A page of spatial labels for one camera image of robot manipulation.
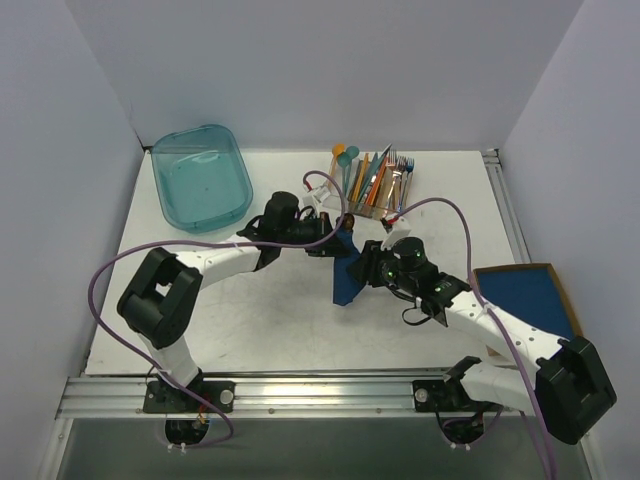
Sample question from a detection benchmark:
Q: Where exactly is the stack of blue napkins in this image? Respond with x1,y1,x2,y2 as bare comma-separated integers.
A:
474,267,576,339

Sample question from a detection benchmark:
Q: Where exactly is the copper metal spoon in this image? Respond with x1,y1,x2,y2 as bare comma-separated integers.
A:
341,213,355,232

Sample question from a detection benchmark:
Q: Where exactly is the blue paper napkin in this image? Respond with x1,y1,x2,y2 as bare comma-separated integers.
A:
333,228,364,307

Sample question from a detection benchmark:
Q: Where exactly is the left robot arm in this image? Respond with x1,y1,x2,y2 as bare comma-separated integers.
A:
117,191,354,411

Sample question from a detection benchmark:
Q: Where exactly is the teal plastic spoon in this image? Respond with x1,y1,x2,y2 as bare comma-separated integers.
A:
337,145,360,195

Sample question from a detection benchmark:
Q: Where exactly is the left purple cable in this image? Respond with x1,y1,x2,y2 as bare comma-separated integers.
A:
87,170,349,449

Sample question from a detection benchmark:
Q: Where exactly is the clear acrylic utensil organizer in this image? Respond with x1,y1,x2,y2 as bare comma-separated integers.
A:
346,152,414,220

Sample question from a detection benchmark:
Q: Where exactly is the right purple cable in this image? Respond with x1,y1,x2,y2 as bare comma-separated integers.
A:
384,197,559,480

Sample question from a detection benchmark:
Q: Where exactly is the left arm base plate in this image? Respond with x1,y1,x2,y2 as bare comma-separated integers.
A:
142,380,235,414

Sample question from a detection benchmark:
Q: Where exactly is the teal plastic bin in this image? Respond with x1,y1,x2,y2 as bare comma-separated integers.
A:
150,124,253,234

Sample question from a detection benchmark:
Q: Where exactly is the blue metal fork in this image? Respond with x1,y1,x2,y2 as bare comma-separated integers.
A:
398,157,414,205

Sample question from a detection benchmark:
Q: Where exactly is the purple cable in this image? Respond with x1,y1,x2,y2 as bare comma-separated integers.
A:
384,197,559,480
87,170,349,449

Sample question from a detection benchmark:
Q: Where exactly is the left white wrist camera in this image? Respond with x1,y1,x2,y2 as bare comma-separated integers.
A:
302,185,331,209

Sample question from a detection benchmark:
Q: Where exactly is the orange plastic spoon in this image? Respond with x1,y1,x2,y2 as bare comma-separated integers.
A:
329,144,346,191

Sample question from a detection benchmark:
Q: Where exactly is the right side aluminium rail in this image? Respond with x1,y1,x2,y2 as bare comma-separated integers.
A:
482,148,531,263

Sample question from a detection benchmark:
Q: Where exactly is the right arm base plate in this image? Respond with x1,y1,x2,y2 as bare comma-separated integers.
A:
412,379,500,414

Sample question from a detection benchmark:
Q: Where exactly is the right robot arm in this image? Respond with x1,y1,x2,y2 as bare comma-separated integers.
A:
347,237,617,445

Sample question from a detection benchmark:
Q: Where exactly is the cardboard napkin box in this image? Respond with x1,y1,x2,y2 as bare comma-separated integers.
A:
472,261,586,356

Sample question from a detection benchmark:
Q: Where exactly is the aluminium mounting rail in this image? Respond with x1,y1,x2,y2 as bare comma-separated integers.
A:
57,372,594,420

